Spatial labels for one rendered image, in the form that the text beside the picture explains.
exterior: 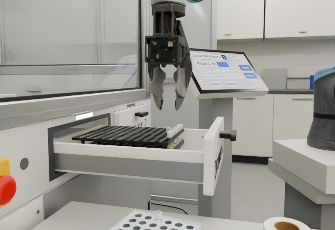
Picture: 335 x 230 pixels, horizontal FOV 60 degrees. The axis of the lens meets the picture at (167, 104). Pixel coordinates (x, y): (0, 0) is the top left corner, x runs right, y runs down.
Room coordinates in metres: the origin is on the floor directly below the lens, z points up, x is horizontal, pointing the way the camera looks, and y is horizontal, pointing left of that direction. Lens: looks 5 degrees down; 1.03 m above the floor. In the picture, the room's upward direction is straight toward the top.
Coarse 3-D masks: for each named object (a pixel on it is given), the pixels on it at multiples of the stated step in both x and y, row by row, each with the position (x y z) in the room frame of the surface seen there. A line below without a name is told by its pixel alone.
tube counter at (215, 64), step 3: (213, 63) 1.60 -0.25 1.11; (216, 63) 1.62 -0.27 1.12; (219, 63) 1.63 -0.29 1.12; (222, 63) 1.64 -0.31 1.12; (225, 63) 1.66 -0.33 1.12; (228, 63) 1.67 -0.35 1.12; (231, 63) 1.69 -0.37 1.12; (234, 63) 1.70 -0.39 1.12; (213, 66) 1.58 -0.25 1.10; (216, 66) 1.60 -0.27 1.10; (219, 66) 1.61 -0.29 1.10; (222, 66) 1.62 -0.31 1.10; (225, 66) 1.64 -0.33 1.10; (228, 66) 1.65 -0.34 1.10; (231, 66) 1.66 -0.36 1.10; (234, 66) 1.68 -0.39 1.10
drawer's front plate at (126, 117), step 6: (132, 108) 1.00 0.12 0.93; (138, 108) 1.06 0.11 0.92; (144, 108) 1.12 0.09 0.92; (114, 114) 0.89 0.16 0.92; (120, 114) 0.90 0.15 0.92; (126, 114) 0.95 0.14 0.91; (132, 114) 1.00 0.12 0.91; (114, 120) 0.89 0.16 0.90; (120, 120) 0.90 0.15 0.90; (126, 120) 0.95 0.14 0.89; (132, 120) 1.00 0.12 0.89; (138, 120) 1.06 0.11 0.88; (144, 120) 1.12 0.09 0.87; (144, 126) 1.12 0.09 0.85
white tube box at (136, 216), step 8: (128, 216) 0.48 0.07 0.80; (136, 216) 0.49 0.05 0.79; (144, 216) 0.48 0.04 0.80; (152, 216) 0.48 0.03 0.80; (120, 224) 0.45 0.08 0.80; (128, 224) 0.46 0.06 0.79; (136, 224) 0.45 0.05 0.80; (144, 224) 0.45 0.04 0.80; (152, 224) 0.46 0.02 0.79; (160, 224) 0.45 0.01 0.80; (168, 224) 0.45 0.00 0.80; (176, 224) 0.46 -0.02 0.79; (184, 224) 0.45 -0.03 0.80; (192, 224) 0.45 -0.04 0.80; (200, 224) 0.45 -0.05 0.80
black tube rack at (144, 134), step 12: (96, 132) 0.70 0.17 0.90; (108, 132) 0.70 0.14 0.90; (120, 132) 0.70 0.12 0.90; (132, 132) 0.70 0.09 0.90; (144, 132) 0.70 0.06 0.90; (156, 132) 0.70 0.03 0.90; (96, 144) 0.70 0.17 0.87; (108, 144) 0.70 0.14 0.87; (120, 144) 0.62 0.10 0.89; (132, 144) 0.69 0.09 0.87; (144, 144) 0.70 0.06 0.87; (156, 144) 0.59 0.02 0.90; (180, 144) 0.71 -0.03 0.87
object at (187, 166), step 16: (96, 128) 0.82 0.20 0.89; (64, 144) 0.60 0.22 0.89; (80, 144) 0.60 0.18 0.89; (192, 144) 0.78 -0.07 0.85; (64, 160) 0.60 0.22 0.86; (80, 160) 0.59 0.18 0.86; (96, 160) 0.58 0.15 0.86; (112, 160) 0.57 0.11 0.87; (128, 160) 0.56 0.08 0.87; (144, 160) 0.55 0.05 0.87; (160, 160) 0.55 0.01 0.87; (176, 160) 0.54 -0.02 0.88; (192, 160) 0.53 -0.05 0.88; (128, 176) 0.57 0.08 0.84; (144, 176) 0.56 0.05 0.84; (160, 176) 0.55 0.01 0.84; (176, 176) 0.54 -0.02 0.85; (192, 176) 0.53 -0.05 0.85
